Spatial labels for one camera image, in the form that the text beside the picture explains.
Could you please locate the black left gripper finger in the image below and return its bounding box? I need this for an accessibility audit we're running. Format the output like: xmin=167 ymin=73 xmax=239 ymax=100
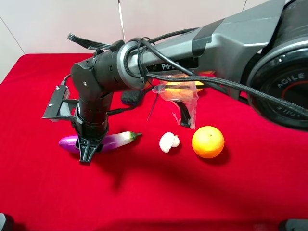
xmin=77 ymin=136 xmax=103 ymax=165

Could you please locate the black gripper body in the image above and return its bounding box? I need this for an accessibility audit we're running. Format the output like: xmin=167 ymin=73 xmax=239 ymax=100
xmin=73 ymin=95 xmax=111 ymax=144

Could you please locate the purple toy eggplant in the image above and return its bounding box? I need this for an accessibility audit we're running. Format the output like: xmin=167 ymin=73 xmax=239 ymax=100
xmin=58 ymin=131 xmax=142 ymax=153

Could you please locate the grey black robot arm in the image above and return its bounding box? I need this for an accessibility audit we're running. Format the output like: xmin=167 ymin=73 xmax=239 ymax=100
xmin=68 ymin=0 xmax=308 ymax=163

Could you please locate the blue black board eraser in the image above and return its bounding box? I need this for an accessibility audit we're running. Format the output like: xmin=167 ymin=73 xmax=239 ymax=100
xmin=120 ymin=90 xmax=142 ymax=106

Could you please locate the white toy mushroom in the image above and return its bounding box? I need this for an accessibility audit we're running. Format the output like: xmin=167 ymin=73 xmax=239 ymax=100
xmin=159 ymin=132 xmax=180 ymax=153

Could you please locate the yellow toy mango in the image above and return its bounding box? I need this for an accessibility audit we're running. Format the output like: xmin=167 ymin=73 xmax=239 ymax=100
xmin=152 ymin=71 xmax=216 ymax=93

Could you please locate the clear plastic wrap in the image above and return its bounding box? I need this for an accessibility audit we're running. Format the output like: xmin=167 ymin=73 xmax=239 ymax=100
xmin=154 ymin=81 xmax=199 ymax=129

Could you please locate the orange toy orange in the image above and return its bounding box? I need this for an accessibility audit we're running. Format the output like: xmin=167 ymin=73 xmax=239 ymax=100
xmin=192 ymin=126 xmax=225 ymax=159

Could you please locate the red velvet table cloth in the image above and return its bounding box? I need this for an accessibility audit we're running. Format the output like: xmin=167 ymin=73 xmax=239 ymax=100
xmin=0 ymin=54 xmax=308 ymax=231

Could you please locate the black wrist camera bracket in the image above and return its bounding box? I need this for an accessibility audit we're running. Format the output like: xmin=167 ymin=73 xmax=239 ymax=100
xmin=42 ymin=85 xmax=78 ymax=122

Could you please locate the white wall seam strip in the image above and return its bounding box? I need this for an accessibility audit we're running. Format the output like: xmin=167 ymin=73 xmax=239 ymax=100
xmin=117 ymin=0 xmax=126 ymax=42

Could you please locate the black braided cable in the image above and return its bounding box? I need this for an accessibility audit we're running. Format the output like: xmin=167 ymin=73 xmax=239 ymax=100
xmin=61 ymin=28 xmax=308 ymax=121

